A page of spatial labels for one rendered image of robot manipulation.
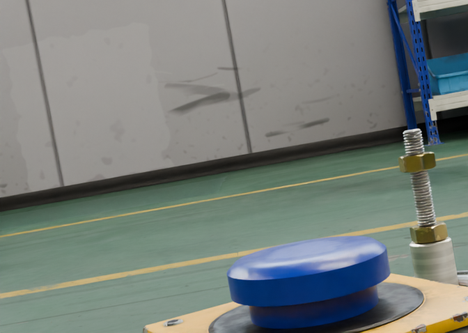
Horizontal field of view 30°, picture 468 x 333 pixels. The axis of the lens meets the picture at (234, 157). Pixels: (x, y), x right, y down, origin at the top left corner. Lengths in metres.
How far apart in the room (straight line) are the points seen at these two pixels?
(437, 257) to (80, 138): 5.13
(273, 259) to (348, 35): 5.30
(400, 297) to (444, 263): 0.25
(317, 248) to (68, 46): 5.37
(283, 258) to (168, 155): 5.27
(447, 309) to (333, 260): 0.03
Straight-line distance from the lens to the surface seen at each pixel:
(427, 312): 0.21
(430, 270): 0.47
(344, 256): 0.20
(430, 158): 0.47
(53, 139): 5.59
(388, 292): 0.23
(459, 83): 4.89
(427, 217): 0.47
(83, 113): 5.54
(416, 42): 4.81
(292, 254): 0.22
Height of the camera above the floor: 0.37
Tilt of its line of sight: 3 degrees down
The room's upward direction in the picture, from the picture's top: 10 degrees counter-clockwise
